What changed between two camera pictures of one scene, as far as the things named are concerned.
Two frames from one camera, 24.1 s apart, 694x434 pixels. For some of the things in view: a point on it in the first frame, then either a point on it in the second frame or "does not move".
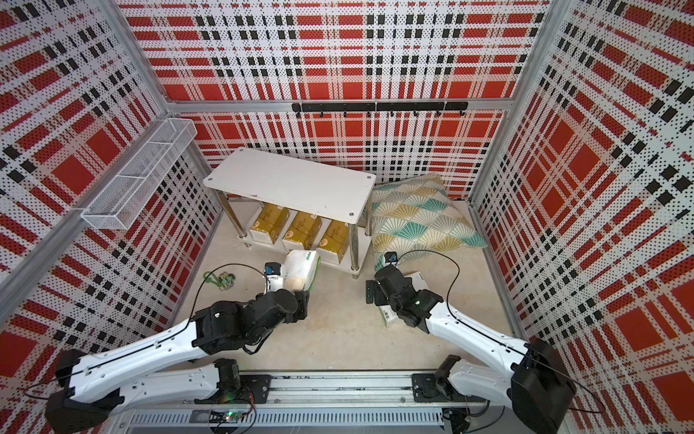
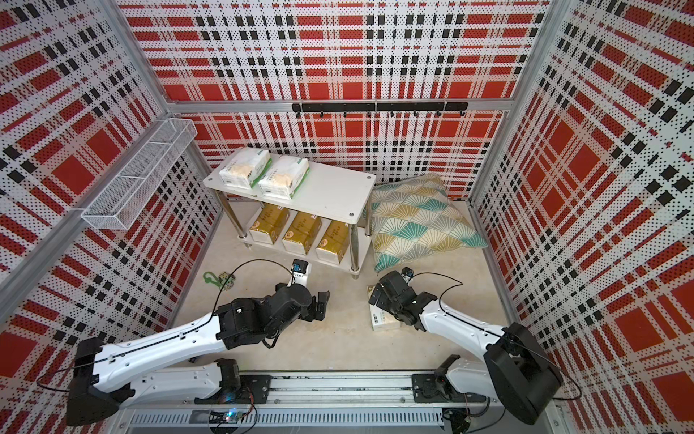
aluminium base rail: (317, 403) does not move
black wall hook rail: (379, 107) does not move
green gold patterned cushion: (417, 213) does not move
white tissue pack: (299, 269) to (246, 168)
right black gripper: (379, 298) does not move
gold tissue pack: (269, 223) does not move
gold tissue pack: (332, 245) does not move
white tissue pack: (389, 315) to (284, 177)
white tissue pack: (418, 282) to (382, 319)
